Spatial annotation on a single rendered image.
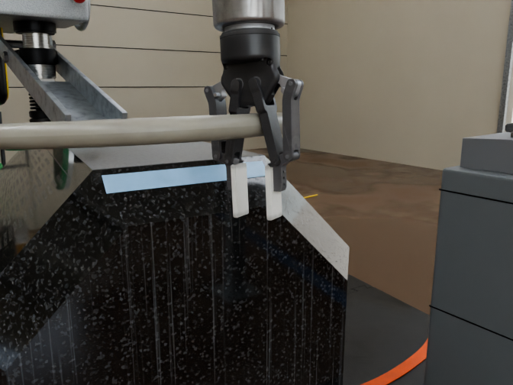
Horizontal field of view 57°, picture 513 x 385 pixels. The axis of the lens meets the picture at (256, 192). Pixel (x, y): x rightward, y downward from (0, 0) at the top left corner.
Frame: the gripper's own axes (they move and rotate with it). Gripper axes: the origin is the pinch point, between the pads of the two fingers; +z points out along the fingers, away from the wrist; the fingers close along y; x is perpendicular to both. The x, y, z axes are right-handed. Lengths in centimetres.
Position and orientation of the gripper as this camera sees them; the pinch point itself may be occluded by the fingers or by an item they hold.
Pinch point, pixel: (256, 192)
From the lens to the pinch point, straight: 62.2
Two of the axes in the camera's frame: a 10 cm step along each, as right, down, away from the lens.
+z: 0.4, 9.9, 1.5
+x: -5.0, 1.5, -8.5
